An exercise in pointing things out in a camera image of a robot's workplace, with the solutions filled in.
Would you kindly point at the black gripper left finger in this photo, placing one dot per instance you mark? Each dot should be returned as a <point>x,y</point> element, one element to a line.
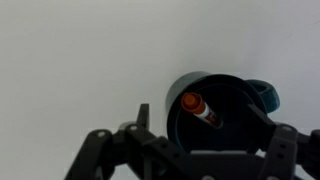
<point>106,153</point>

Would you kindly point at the dark blue mug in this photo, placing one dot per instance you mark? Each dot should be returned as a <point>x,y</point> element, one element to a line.
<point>233,100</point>

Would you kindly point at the orange capped marker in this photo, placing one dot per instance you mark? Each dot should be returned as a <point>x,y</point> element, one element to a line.
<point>195,104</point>

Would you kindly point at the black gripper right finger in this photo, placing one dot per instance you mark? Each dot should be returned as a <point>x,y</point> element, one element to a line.
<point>283,150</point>

